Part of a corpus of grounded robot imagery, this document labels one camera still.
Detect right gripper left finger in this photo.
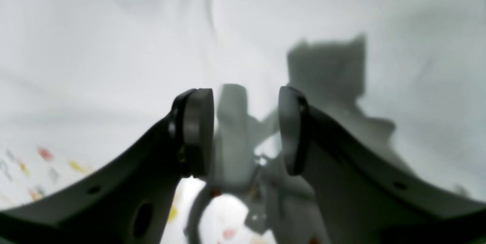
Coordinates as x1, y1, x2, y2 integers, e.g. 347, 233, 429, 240
1, 88, 214, 244

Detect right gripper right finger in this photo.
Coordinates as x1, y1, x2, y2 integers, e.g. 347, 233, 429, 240
278, 86, 486, 244

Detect white T-shirt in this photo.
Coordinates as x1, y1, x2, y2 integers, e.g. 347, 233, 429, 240
1, 0, 485, 200

